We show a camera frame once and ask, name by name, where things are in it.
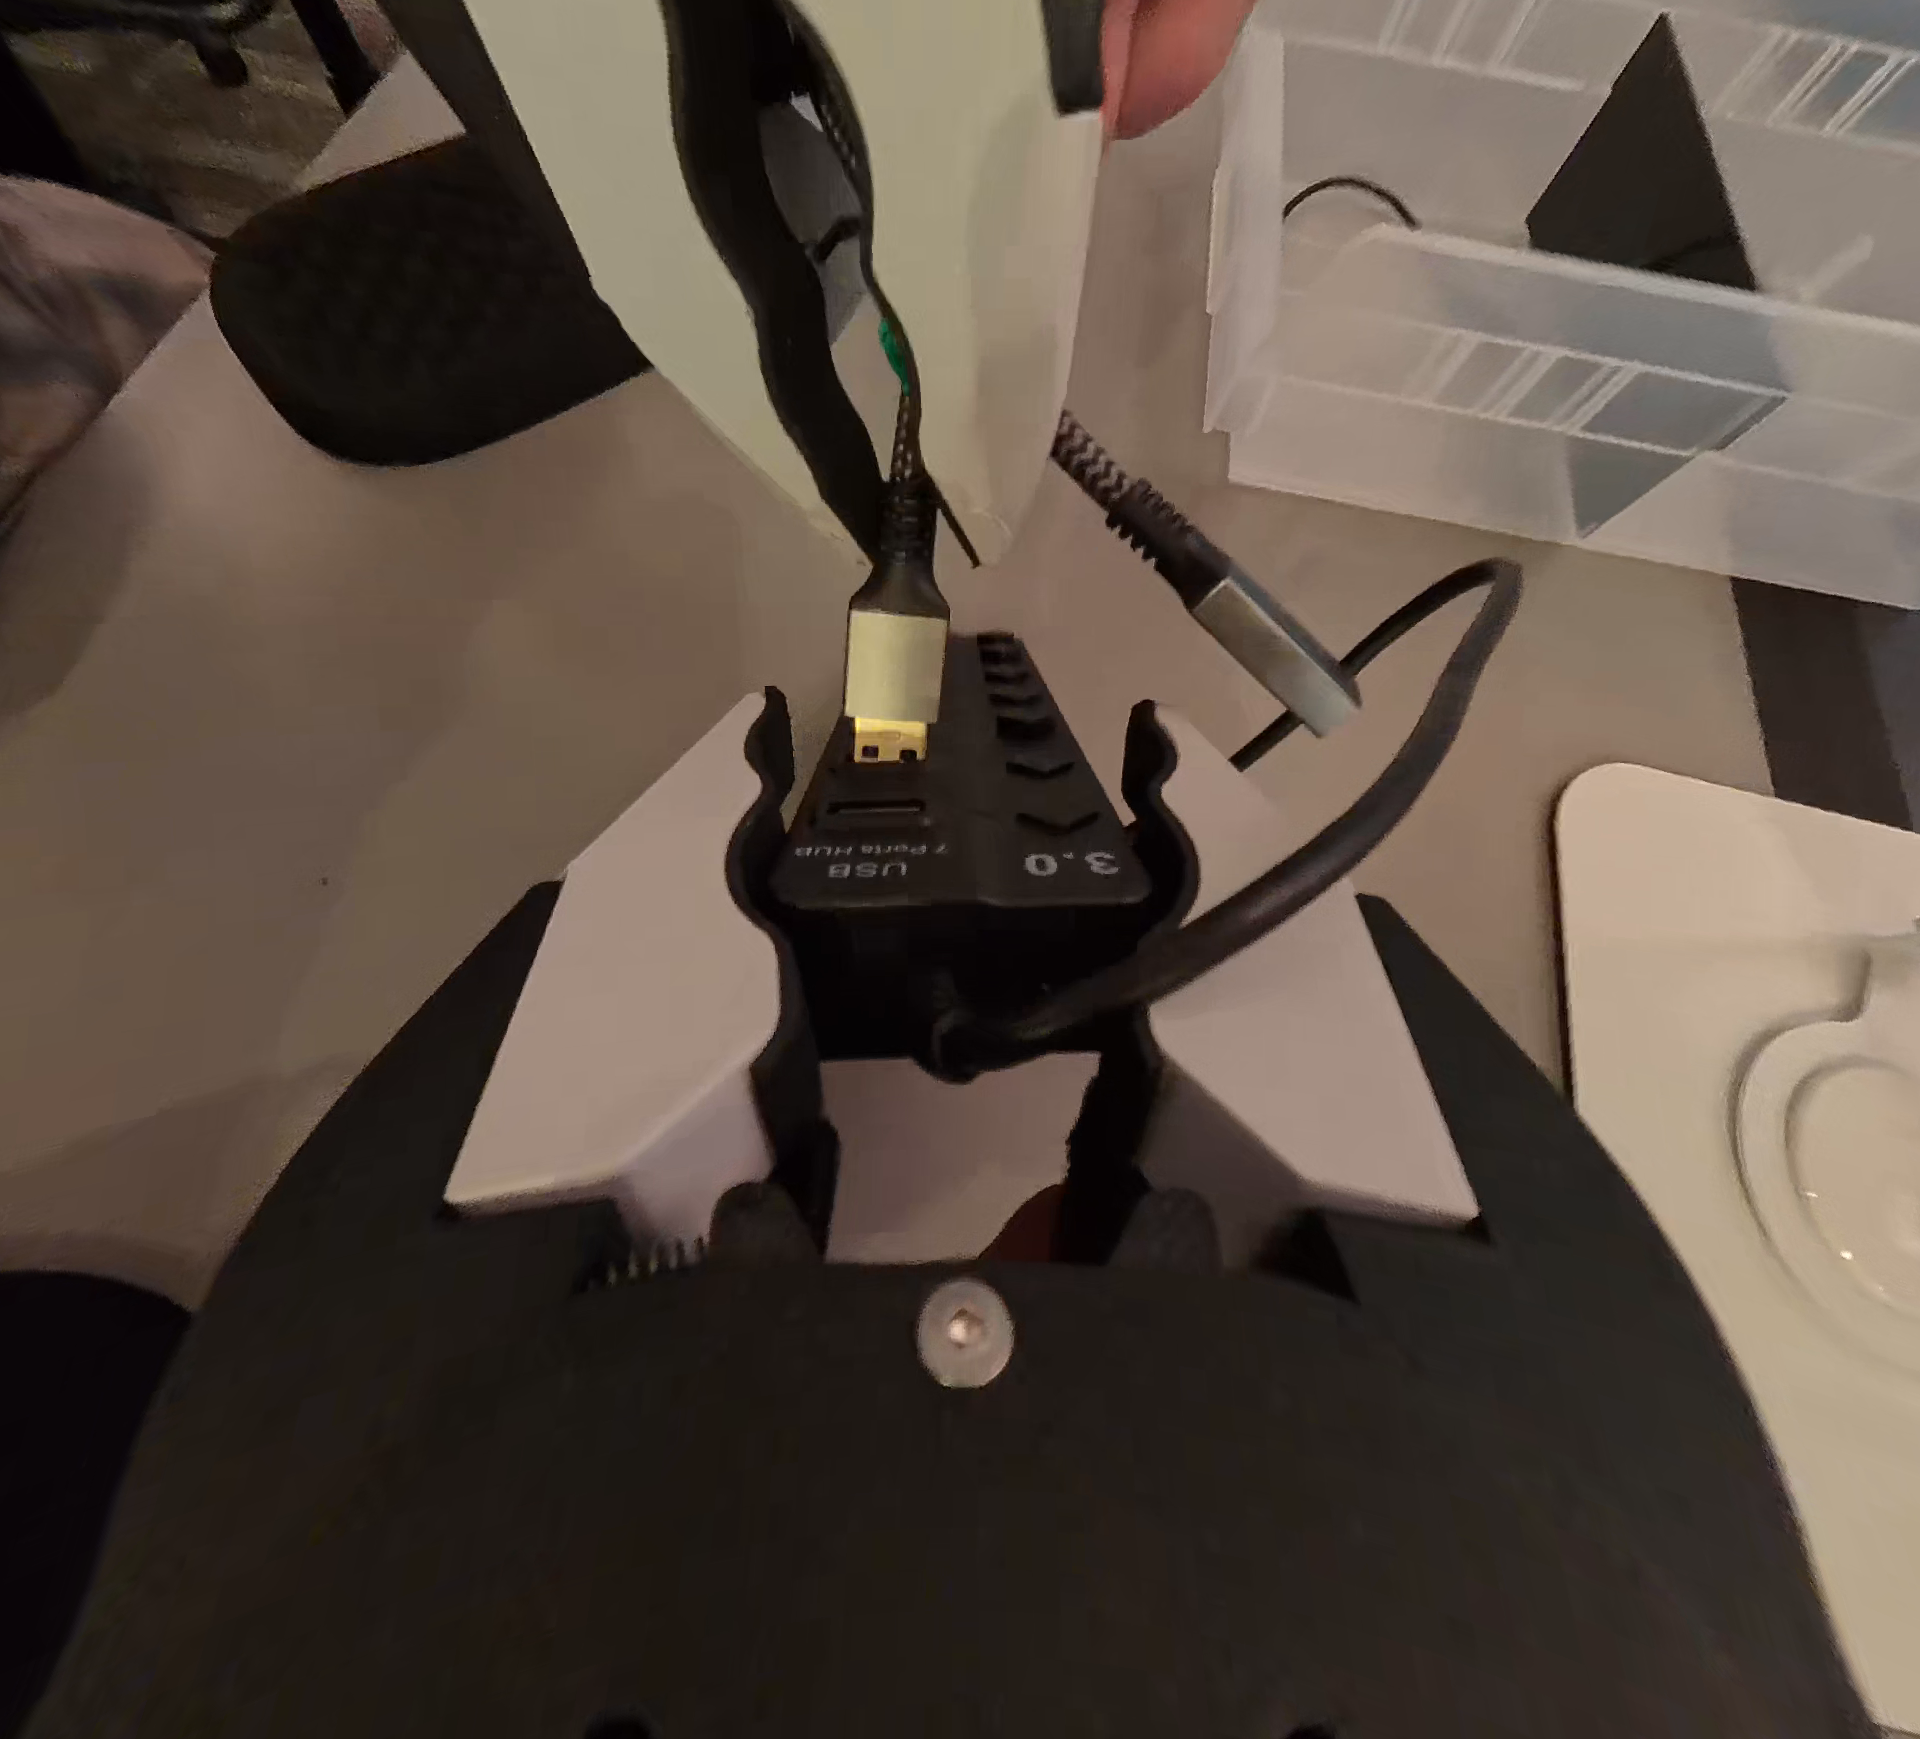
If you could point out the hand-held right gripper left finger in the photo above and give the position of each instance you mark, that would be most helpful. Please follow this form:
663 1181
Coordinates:
645 1019

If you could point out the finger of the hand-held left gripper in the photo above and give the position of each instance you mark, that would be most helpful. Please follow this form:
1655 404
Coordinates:
961 120
569 45

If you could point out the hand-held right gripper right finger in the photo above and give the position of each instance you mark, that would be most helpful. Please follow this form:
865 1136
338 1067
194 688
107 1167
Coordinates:
1318 1094

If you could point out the black multi-port usb hub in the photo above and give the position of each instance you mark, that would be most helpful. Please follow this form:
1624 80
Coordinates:
961 975

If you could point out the dark cloth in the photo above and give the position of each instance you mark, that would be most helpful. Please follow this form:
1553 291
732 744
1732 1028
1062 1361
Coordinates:
418 315

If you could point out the person's plaid shirt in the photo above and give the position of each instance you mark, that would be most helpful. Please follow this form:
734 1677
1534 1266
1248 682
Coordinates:
74 315

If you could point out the black bin divider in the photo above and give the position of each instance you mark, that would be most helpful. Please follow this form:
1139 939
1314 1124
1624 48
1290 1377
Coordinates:
1650 166

